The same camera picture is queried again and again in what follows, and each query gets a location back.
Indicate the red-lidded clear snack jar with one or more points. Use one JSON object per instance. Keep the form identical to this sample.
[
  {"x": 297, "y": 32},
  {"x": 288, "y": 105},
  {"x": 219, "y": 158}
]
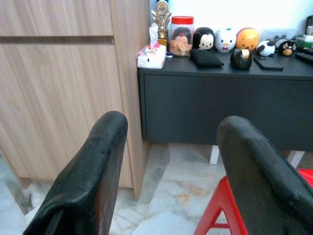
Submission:
[{"x": 181, "y": 36}]

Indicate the black bird plush toy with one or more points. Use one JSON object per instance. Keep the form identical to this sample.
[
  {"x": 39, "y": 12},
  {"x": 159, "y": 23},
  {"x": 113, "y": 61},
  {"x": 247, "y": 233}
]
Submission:
[{"x": 286, "y": 47}]

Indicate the black remote control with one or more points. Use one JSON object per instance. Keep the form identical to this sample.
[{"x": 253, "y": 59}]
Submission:
[{"x": 304, "y": 56}]

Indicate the yellow bear plush toy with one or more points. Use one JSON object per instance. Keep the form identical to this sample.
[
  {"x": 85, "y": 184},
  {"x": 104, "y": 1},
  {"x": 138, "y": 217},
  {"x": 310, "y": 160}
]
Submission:
[{"x": 247, "y": 39}]

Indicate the light wood tall cabinet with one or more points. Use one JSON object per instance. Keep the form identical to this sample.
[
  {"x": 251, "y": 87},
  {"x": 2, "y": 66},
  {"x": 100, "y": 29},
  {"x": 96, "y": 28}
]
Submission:
[{"x": 61, "y": 85}]

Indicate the black smartphone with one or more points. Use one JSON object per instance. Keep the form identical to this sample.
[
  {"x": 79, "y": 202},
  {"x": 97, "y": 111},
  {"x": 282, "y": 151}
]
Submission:
[{"x": 268, "y": 64}]

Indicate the gold trophy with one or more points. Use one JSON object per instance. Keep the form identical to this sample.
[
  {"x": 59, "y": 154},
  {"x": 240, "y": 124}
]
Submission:
[{"x": 162, "y": 22}]

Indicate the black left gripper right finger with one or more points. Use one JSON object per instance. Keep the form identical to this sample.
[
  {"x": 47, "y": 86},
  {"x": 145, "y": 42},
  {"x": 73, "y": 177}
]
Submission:
[{"x": 264, "y": 186}]

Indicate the black sideboard with white legs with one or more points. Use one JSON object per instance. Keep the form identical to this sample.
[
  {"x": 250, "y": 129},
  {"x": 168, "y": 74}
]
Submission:
[{"x": 220, "y": 107}]

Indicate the red plastic stool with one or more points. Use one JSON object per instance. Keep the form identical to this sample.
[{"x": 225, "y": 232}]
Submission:
[{"x": 220, "y": 208}]

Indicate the black and white panda plush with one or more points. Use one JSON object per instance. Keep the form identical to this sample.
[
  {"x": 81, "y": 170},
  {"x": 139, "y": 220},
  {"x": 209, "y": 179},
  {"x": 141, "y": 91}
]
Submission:
[{"x": 266, "y": 48}]

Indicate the black mouse plush toy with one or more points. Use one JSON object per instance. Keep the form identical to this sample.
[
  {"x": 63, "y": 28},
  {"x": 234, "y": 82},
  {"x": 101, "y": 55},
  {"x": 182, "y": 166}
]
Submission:
[{"x": 204, "y": 38}]

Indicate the white tissue pack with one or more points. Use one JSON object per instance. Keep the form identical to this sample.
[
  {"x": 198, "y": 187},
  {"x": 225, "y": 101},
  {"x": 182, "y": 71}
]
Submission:
[{"x": 152, "y": 55}]

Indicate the white duck plush toy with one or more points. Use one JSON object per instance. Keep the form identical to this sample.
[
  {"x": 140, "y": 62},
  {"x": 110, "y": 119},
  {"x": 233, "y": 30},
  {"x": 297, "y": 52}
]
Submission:
[{"x": 225, "y": 39}]

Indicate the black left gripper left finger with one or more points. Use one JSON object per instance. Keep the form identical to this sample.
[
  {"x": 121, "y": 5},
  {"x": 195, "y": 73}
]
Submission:
[{"x": 83, "y": 186}]

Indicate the black fabric pouch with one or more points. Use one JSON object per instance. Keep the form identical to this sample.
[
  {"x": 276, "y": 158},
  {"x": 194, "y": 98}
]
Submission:
[{"x": 206, "y": 58}]

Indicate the black round plush with yellow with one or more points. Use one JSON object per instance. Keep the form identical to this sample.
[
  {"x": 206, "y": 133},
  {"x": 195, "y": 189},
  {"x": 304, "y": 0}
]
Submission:
[{"x": 240, "y": 59}]

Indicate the green and white plush toy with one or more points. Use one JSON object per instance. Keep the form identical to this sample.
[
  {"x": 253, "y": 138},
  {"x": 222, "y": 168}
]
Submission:
[{"x": 304, "y": 39}]

